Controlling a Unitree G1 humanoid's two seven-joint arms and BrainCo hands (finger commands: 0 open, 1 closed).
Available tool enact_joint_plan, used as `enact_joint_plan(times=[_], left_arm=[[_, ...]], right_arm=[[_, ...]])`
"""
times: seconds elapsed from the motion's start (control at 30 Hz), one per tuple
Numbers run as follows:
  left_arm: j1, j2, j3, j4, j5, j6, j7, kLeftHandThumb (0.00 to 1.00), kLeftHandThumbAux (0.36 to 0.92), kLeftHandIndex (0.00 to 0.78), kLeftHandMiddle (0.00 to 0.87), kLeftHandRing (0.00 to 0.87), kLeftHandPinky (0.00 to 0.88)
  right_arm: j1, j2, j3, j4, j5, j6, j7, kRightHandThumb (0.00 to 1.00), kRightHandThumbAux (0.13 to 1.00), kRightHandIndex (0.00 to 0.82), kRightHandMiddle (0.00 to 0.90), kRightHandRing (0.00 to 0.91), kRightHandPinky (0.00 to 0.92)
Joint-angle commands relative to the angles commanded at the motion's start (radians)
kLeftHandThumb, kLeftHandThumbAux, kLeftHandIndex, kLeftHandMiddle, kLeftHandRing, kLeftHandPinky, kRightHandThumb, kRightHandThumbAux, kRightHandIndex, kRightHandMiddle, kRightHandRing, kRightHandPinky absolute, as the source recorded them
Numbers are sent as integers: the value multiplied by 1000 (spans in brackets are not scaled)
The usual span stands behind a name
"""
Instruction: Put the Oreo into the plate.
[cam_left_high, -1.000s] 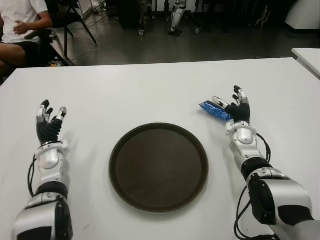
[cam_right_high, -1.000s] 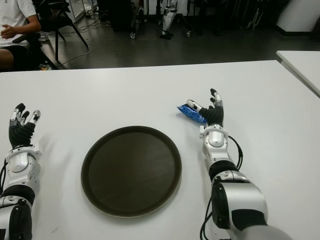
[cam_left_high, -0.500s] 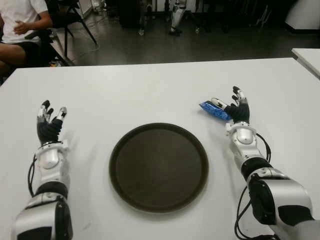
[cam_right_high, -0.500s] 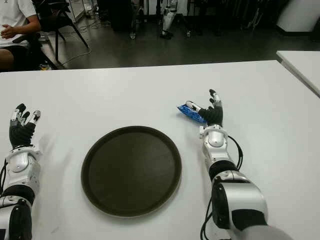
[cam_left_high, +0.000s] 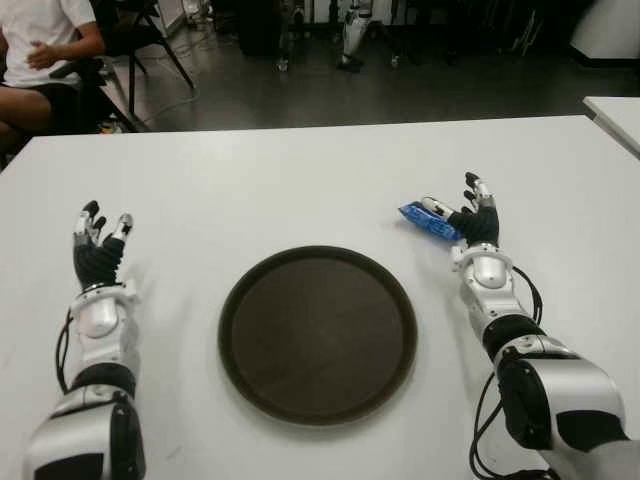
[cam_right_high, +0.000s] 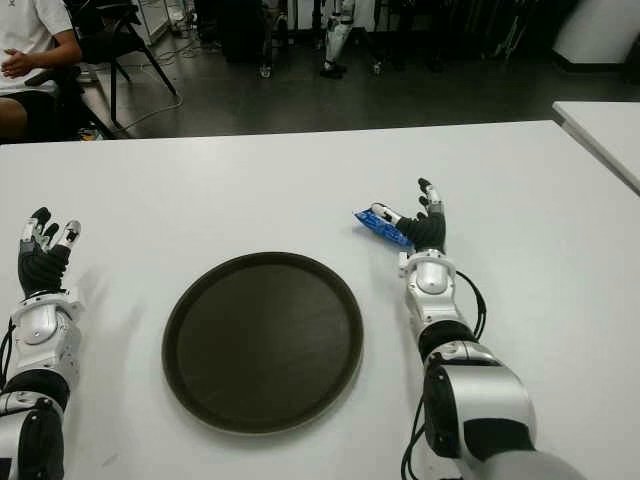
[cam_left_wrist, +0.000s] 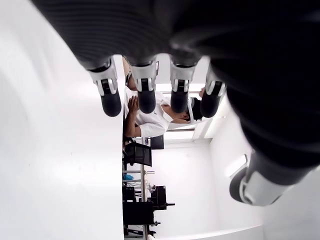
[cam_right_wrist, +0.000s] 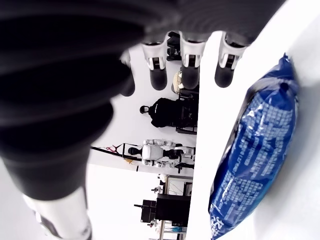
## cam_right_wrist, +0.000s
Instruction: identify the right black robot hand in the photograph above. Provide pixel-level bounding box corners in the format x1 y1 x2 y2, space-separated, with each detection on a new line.
0 0 287 240

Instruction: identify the metal frame rack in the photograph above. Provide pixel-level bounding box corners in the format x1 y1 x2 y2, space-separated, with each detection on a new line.
157 174 195 196

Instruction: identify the black robot gantry stand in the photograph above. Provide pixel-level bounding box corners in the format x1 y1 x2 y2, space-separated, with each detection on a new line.
91 142 141 166

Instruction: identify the blue Oreo cookie packet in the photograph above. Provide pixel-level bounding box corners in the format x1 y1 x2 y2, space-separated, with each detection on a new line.
208 52 301 240

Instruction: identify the black equipment cart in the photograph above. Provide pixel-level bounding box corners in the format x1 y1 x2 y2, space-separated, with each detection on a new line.
134 193 192 223

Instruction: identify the white humanoid robot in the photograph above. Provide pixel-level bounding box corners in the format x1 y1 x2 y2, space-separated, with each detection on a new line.
127 138 196 169

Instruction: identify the black humanoid robot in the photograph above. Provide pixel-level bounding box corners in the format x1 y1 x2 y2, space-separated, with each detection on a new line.
139 97 199 135

